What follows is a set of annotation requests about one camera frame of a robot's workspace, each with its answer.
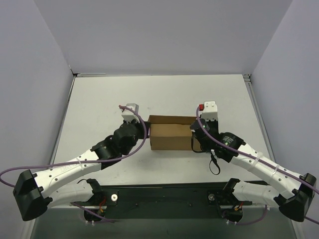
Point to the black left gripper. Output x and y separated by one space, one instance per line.
143 128

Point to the brown cardboard box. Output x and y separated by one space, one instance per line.
172 133

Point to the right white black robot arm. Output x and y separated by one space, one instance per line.
290 192

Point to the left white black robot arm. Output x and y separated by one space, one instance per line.
36 192

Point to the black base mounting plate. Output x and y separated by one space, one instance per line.
163 201

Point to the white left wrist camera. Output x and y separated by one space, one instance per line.
129 112

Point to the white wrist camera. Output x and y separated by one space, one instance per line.
129 112
208 111

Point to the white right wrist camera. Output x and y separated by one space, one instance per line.
208 111

